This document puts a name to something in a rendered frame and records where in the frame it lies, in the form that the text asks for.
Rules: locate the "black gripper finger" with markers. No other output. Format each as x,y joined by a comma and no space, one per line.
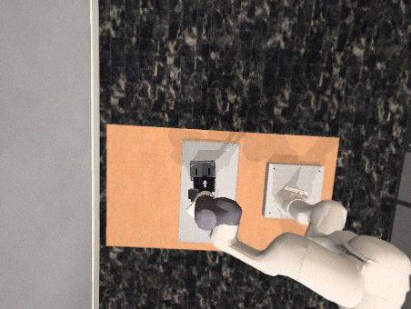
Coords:
204,178

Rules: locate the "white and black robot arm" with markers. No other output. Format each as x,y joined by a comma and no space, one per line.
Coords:
374,275

